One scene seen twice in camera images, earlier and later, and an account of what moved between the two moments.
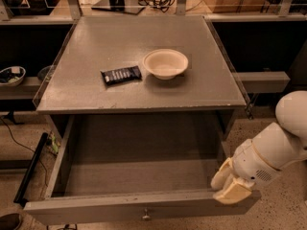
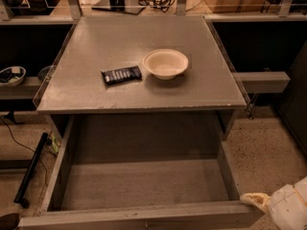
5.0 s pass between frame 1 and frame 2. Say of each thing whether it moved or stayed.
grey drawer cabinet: stayed
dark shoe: stayed
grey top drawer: moved
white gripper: moved
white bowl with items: stayed
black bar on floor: stayed
